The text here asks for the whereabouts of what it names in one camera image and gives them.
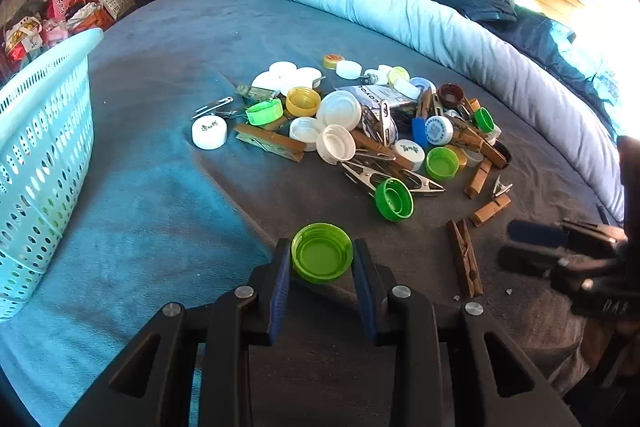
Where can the dark single clothespin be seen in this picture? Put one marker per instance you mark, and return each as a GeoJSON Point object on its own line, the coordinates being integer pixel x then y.
{"type": "Point", "coordinates": [465, 262]}

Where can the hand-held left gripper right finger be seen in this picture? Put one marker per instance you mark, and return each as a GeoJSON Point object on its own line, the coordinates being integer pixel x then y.
{"type": "Point", "coordinates": [365, 292]}

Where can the small metal clip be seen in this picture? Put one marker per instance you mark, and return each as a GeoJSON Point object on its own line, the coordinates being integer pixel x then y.
{"type": "Point", "coordinates": [501, 188]}

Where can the pile of wooden clothespins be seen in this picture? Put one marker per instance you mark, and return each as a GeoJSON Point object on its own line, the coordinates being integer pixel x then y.
{"type": "Point", "coordinates": [270, 141]}

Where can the light blue plastic basket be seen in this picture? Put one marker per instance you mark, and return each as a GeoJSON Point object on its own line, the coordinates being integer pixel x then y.
{"type": "Point", "coordinates": [40, 147]}

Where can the green bottle cap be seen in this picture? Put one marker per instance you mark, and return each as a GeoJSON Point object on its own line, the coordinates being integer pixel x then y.
{"type": "Point", "coordinates": [320, 252]}

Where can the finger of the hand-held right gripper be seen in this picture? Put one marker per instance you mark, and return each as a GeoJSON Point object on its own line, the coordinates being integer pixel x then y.
{"type": "Point", "coordinates": [525, 259]}
{"type": "Point", "coordinates": [537, 233]}

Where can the thin metal hair clip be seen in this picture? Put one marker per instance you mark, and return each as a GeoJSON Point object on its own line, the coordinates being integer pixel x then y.
{"type": "Point", "coordinates": [212, 106]}

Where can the light blue rolled quilt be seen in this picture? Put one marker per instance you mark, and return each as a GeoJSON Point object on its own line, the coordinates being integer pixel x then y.
{"type": "Point", "coordinates": [400, 17]}

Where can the small green printed packet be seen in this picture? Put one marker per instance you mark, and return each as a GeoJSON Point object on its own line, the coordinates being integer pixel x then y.
{"type": "Point", "coordinates": [255, 92]}

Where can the black white printed packet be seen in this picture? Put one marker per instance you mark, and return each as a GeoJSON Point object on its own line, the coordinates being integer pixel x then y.
{"type": "Point", "coordinates": [375, 97]}

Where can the blue bed sheet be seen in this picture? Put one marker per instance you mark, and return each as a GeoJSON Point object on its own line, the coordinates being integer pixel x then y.
{"type": "Point", "coordinates": [175, 207]}

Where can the dark blue quilt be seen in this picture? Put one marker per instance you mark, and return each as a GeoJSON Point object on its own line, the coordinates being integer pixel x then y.
{"type": "Point", "coordinates": [540, 42]}

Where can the pile of plastic bottle caps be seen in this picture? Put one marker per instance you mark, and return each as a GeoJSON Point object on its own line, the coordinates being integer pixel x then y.
{"type": "Point", "coordinates": [340, 109]}

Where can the large metal clip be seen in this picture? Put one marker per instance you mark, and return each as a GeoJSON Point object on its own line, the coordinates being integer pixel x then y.
{"type": "Point", "coordinates": [425, 187]}

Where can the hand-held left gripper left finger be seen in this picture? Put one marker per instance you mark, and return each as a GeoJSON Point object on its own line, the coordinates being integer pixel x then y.
{"type": "Point", "coordinates": [280, 292]}

